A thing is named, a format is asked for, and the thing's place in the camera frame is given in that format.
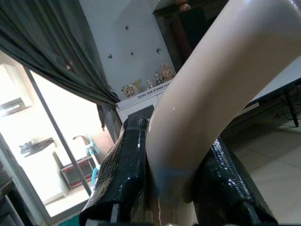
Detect grey table with black legs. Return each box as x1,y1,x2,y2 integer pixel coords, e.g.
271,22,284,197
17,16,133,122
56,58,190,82
243,57,301,128

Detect light blue kids scooter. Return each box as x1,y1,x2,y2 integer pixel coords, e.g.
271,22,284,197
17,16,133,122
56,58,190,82
72,133,102,190

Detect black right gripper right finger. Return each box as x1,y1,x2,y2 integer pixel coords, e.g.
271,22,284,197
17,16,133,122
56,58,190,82
194,137,280,226

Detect small beige plush bear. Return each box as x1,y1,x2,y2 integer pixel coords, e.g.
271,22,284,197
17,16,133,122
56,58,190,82
121,85,137,98

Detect large beige plush bear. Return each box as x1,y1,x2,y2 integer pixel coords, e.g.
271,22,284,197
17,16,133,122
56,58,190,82
160,62,176,82

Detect brown plush toy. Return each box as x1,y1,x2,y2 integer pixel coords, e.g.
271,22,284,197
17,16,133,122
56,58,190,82
176,0,191,12

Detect sliding glass door frame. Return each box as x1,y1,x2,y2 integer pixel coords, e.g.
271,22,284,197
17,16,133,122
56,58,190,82
0,50,118,219

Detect white printed cardboard box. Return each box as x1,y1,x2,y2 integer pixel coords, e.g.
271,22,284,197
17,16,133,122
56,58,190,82
116,87,170,124

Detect teal floor mat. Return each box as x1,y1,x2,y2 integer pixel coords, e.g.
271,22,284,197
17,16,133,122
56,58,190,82
50,213,82,226

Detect red and white crate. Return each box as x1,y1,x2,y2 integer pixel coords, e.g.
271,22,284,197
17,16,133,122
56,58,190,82
60,157,95,189

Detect dark wooden cabinet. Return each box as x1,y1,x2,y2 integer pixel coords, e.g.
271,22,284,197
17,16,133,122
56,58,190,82
152,0,228,73

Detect dark green curtain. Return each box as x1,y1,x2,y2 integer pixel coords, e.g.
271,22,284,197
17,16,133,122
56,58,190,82
0,0,122,131

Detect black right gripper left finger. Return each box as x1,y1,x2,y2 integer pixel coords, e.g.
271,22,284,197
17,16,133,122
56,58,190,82
79,116,151,226

